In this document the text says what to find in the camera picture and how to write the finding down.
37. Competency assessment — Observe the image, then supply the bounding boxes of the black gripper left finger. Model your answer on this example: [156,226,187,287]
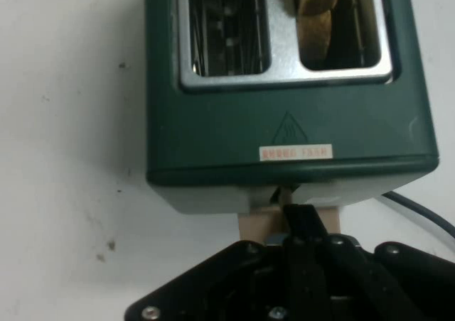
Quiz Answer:
[123,203,311,321]

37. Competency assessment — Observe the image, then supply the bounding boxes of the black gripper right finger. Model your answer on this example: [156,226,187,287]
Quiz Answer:
[305,204,455,321]

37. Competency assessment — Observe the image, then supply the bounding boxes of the beige toaster lever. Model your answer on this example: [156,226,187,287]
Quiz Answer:
[237,184,342,246]

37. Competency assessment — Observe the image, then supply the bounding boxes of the dark green toaster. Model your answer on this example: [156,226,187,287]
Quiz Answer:
[143,0,440,227]

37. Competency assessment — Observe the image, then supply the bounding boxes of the toasted bread slice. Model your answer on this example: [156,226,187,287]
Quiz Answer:
[290,0,341,65]

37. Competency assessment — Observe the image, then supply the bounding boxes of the black toaster power cable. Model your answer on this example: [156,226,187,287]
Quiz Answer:
[375,190,455,243]

